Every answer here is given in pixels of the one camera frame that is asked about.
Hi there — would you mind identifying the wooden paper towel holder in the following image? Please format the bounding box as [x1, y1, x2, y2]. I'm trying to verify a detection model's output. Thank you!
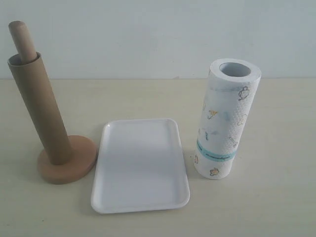
[8, 21, 97, 184]

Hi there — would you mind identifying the brown cardboard tube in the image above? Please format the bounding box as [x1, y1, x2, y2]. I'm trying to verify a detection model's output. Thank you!
[8, 53, 72, 165]

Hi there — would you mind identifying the white rectangular plastic tray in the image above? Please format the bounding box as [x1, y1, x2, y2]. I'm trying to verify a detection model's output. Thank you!
[91, 118, 190, 214]

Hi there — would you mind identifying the printed white paper towel roll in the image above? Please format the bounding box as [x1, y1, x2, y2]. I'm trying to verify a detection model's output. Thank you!
[194, 58, 261, 180]

